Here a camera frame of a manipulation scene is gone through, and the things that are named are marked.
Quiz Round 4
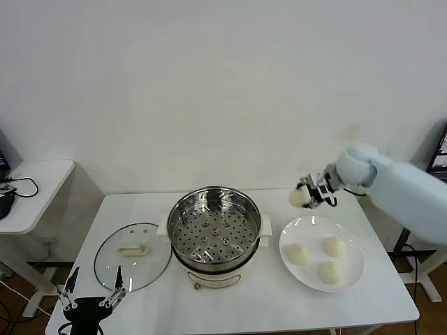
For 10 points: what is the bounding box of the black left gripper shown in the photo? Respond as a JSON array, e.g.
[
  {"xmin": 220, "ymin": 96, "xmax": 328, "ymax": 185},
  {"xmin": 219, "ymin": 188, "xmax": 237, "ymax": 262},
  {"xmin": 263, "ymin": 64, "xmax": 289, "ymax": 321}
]
[{"xmin": 55, "ymin": 265, "xmax": 127, "ymax": 335}]

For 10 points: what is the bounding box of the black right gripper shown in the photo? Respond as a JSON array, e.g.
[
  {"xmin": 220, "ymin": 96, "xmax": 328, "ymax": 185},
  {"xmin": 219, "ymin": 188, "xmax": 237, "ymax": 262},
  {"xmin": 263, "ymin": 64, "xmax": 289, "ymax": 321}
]
[{"xmin": 298, "ymin": 171, "xmax": 339, "ymax": 210}]

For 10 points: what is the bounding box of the white steamed baozi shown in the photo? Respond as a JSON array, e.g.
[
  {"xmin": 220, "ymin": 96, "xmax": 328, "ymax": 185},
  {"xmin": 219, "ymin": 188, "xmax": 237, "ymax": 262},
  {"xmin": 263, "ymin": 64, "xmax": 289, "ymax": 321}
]
[
  {"xmin": 286, "ymin": 244, "xmax": 310, "ymax": 265},
  {"xmin": 321, "ymin": 237, "xmax": 347, "ymax": 258},
  {"xmin": 316, "ymin": 262, "xmax": 344, "ymax": 284},
  {"xmin": 290, "ymin": 188, "xmax": 314, "ymax": 209}
]

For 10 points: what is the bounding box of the round glass pot lid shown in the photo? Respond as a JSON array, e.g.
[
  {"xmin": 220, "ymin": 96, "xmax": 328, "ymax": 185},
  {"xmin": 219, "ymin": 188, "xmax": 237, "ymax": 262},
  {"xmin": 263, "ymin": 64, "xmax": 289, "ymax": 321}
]
[{"xmin": 94, "ymin": 221, "xmax": 173, "ymax": 293}]

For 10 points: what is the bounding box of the stainless steel steamer basket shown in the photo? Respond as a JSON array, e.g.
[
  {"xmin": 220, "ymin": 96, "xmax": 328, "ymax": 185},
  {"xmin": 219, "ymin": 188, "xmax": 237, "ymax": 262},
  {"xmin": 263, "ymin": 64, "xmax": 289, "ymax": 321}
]
[{"xmin": 167, "ymin": 186, "xmax": 262, "ymax": 265}]

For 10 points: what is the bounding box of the steel steamer pot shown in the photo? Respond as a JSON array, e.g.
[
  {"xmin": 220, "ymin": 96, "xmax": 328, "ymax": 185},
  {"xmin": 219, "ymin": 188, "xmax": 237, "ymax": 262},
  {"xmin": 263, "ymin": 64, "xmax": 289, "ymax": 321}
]
[{"xmin": 157, "ymin": 213, "xmax": 273, "ymax": 290}]

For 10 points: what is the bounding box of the white round plate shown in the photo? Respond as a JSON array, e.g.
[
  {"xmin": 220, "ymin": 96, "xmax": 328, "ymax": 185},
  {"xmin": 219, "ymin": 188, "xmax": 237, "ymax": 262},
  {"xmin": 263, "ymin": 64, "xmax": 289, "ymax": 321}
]
[{"xmin": 279, "ymin": 216, "xmax": 366, "ymax": 293}]

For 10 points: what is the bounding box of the white side table with mouse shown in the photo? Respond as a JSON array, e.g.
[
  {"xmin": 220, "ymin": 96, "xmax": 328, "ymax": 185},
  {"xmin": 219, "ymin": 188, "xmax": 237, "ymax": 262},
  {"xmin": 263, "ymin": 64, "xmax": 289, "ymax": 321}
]
[{"xmin": 0, "ymin": 159, "xmax": 76, "ymax": 318}]

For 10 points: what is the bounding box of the black computer mouse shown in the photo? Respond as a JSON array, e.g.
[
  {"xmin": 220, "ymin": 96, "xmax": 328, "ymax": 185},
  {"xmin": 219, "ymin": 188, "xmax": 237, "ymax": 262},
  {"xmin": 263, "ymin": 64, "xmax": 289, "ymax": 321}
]
[{"xmin": 0, "ymin": 193, "xmax": 17, "ymax": 221}]

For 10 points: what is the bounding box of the black metal floor bar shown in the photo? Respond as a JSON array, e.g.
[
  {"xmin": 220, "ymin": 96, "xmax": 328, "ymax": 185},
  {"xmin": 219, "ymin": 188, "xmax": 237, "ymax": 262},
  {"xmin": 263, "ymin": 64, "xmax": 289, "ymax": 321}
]
[{"xmin": 389, "ymin": 249, "xmax": 439, "ymax": 261}]

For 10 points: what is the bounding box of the black laptop beside mouse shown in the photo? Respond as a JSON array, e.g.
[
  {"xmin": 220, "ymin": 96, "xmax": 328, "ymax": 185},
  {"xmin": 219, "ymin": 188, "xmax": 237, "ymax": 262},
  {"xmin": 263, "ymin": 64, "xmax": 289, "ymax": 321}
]
[{"xmin": 0, "ymin": 128, "xmax": 13, "ymax": 182}]

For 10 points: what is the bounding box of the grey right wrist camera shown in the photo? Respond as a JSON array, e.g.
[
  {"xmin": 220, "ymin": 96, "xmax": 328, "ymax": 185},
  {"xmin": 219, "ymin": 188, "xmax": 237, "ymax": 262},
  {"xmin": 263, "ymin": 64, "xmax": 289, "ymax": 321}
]
[{"xmin": 316, "ymin": 184, "xmax": 332, "ymax": 205}]

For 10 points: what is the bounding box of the white floor cable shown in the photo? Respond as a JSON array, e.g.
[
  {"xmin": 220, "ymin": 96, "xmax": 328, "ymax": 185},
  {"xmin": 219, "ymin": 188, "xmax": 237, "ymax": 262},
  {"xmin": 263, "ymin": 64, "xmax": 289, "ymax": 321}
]
[{"xmin": 0, "ymin": 278, "xmax": 53, "ymax": 312}]

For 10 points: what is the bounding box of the black cable with adapter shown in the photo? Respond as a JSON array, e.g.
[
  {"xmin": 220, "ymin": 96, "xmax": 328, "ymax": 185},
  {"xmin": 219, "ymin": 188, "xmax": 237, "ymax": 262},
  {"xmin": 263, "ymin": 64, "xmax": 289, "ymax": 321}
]
[{"xmin": 393, "ymin": 226, "xmax": 420, "ymax": 335}]

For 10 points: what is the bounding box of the black looped desk cable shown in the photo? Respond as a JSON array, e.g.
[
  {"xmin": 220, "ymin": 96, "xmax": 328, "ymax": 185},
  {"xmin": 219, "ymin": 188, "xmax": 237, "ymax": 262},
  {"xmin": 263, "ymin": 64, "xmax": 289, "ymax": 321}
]
[{"xmin": 0, "ymin": 175, "xmax": 41, "ymax": 200}]

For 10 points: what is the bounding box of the black laptop with white cable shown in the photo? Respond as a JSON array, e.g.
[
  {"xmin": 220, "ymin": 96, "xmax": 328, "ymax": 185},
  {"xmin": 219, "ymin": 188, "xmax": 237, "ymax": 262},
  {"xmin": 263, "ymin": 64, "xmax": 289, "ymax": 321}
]
[{"xmin": 427, "ymin": 121, "xmax": 447, "ymax": 182}]

